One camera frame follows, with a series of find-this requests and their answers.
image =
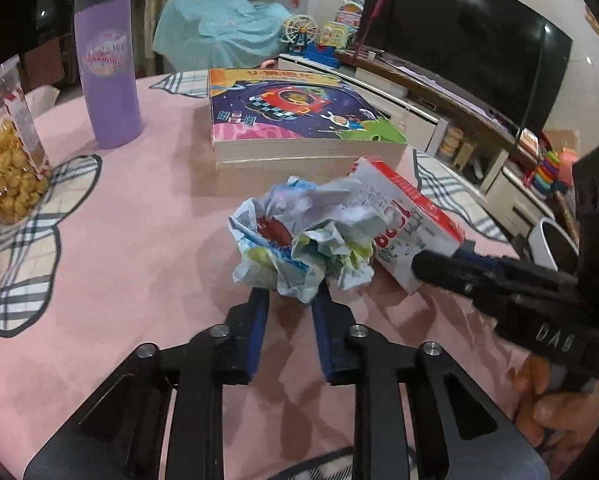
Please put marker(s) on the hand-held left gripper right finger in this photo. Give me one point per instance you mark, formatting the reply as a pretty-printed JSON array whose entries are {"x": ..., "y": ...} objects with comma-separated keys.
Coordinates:
[{"x": 324, "y": 340}]

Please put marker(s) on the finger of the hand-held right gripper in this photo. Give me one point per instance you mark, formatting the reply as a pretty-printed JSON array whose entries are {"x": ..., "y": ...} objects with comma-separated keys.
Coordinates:
[
  {"x": 519, "y": 265},
  {"x": 444, "y": 272}
]

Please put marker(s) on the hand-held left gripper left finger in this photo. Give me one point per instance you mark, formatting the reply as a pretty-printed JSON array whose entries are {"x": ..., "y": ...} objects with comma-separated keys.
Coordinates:
[{"x": 257, "y": 332}]

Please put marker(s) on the white waste bin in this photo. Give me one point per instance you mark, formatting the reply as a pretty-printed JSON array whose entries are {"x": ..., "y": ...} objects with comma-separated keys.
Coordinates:
[{"x": 542, "y": 245}]

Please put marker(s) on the black bin liner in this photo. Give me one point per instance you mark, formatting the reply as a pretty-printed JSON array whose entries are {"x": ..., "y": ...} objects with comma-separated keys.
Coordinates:
[{"x": 564, "y": 252}]

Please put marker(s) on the red and white carton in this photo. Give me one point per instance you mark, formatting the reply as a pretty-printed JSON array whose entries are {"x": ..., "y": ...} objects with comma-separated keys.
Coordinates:
[{"x": 409, "y": 220}]

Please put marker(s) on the pale wrapper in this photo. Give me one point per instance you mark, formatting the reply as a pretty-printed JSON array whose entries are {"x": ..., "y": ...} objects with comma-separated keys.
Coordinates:
[{"x": 299, "y": 235}]

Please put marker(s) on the person's right hand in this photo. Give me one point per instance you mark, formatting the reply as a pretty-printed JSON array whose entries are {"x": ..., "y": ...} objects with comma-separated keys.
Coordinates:
[{"x": 564, "y": 415}]

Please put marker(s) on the rainbow stacking rings toy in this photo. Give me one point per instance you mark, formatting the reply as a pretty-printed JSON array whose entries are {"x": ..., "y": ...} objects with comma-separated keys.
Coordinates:
[{"x": 549, "y": 175}]

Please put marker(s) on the pink cup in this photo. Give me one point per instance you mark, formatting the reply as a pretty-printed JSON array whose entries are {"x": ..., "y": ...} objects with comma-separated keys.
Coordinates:
[{"x": 568, "y": 156}]

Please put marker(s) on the wooden rack toy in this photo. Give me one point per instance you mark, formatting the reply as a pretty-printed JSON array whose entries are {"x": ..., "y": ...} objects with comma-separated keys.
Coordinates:
[{"x": 465, "y": 155}]

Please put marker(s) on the white television cabinet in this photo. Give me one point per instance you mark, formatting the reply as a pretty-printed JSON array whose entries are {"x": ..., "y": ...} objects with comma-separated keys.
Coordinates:
[{"x": 429, "y": 115}]

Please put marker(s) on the thick plain book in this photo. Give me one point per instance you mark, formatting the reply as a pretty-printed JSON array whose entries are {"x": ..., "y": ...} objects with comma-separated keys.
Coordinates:
[{"x": 289, "y": 175}]

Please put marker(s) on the colourful picture book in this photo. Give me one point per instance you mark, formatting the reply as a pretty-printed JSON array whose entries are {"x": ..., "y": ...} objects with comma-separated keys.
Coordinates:
[{"x": 289, "y": 105}]

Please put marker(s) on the black flat television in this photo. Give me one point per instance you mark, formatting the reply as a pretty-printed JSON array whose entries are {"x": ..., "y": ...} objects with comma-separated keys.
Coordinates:
[{"x": 469, "y": 35}]

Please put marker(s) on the blue toy base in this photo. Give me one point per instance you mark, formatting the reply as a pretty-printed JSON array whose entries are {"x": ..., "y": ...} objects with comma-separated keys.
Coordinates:
[{"x": 322, "y": 55}]

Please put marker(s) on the colourful toy house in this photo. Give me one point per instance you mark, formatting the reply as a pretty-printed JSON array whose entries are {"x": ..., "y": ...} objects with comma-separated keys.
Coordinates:
[{"x": 335, "y": 35}]

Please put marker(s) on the pink toy kettlebell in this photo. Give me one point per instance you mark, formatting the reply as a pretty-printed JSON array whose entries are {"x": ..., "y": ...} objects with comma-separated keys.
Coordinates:
[{"x": 268, "y": 63}]

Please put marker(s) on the pink stick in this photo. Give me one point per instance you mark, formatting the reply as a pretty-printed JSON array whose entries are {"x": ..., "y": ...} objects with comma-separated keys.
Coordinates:
[{"x": 377, "y": 7}]

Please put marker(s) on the toy ferris wheel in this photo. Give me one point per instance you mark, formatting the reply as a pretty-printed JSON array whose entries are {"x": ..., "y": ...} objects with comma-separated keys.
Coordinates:
[{"x": 300, "y": 32}]

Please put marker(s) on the purple tumbler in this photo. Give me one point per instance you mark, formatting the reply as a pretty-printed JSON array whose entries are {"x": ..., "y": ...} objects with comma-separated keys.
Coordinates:
[{"x": 111, "y": 85}]

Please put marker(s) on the popcorn bag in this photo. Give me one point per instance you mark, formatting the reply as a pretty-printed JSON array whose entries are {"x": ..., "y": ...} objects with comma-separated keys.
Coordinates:
[{"x": 9, "y": 160}]

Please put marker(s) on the light blue cloth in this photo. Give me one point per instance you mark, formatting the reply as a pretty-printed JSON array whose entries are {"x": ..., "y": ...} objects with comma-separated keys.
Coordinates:
[{"x": 219, "y": 30}]

